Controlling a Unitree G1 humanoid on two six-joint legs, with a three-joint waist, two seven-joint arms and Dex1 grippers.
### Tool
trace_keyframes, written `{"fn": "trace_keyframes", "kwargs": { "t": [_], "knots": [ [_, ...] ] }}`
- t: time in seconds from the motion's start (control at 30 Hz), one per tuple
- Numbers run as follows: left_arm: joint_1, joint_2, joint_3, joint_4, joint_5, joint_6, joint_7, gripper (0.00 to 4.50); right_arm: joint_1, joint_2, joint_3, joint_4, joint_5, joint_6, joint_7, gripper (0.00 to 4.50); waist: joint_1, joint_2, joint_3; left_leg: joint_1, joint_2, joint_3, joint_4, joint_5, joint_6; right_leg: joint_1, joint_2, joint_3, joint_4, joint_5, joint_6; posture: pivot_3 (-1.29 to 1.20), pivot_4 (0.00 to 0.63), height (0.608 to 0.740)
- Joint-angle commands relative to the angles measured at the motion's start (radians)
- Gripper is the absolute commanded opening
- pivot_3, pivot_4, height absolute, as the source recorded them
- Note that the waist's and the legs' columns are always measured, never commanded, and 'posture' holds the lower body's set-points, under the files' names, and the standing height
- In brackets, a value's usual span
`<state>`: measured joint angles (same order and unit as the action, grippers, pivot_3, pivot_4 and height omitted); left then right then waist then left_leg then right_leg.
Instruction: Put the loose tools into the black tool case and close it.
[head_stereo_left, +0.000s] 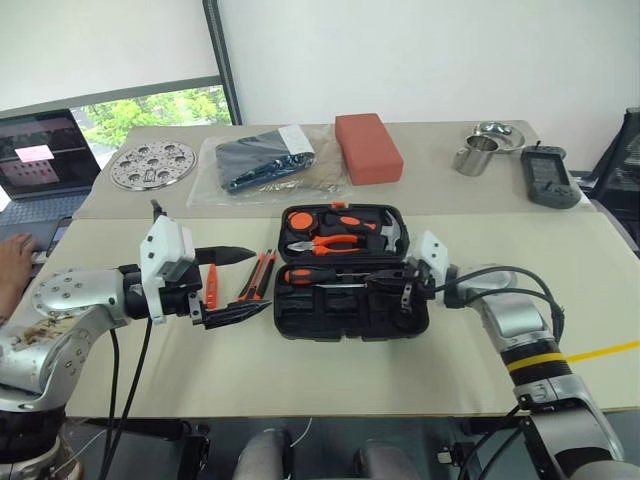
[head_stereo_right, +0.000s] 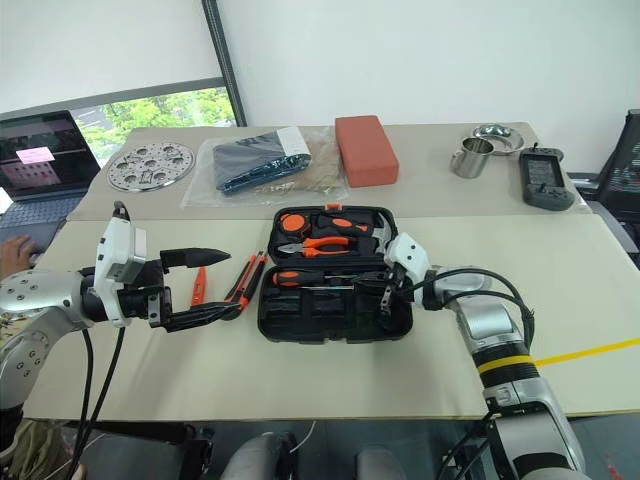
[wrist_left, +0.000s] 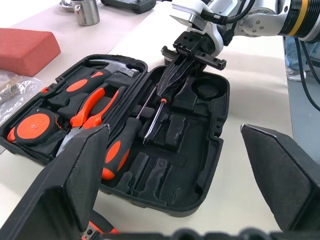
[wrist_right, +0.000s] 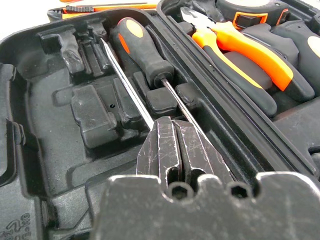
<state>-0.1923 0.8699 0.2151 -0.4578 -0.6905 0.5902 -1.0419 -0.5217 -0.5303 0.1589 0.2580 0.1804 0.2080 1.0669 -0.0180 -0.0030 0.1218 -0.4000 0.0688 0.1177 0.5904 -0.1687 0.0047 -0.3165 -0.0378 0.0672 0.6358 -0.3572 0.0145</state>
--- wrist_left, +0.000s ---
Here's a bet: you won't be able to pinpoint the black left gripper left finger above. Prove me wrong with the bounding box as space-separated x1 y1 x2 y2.
0 123 111 240

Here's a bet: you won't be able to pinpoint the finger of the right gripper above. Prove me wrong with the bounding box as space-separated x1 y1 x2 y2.
156 55 186 97
161 55 200 97

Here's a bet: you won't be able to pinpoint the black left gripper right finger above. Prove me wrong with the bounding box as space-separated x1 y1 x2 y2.
239 123 320 233

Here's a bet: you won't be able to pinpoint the small thin precision screwdriver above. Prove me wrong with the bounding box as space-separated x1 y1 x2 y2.
142 97 168 145

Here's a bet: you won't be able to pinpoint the black plastic tool case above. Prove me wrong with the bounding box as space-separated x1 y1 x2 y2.
0 53 231 218

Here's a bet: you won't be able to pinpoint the orange black utility knife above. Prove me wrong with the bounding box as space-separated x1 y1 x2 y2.
83 212 120 237

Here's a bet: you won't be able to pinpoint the orange black tape measure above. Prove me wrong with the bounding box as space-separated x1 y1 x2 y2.
6 108 62 147

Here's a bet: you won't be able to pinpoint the black handheld controller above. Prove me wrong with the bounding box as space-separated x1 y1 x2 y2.
99 0 157 15

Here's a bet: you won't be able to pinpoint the large orange black screwdriver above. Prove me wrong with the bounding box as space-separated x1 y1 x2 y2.
101 84 158 181

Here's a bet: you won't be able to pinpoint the black orange claw hammer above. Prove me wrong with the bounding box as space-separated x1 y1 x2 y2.
47 59 141 116

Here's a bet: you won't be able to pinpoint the clear plastic bag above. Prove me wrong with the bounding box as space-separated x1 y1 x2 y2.
0 69 45 127

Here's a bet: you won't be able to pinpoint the stainless steel cup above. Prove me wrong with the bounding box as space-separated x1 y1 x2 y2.
70 0 101 27

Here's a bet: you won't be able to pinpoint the bystander in blue jeans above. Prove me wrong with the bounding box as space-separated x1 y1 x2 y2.
284 34 312 82

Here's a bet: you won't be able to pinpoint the red foam block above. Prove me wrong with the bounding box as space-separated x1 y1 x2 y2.
0 27 62 77

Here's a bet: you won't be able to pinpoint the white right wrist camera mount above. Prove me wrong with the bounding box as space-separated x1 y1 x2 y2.
171 0 224 59

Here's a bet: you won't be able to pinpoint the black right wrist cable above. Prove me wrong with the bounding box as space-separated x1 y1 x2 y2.
199 0 252 47

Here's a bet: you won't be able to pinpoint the orange handled pliers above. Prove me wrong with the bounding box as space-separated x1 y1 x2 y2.
56 83 127 157

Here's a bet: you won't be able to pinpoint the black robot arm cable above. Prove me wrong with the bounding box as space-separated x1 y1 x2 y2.
296 39 320 113

